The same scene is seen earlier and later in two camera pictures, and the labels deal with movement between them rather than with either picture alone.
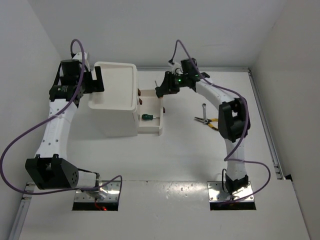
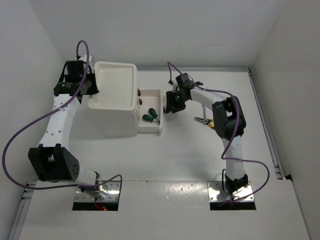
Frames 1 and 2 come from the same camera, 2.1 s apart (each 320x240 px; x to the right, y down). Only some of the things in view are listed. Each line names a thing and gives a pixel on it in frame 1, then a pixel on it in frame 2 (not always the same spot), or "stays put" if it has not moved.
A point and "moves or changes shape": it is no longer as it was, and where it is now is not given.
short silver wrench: (205, 120) stays put
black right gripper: (167, 86) → (172, 106)
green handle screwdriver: (148, 117) moves or changes shape
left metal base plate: (109, 192) stays put
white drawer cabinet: (116, 108) stays put
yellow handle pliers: (202, 121) stays put
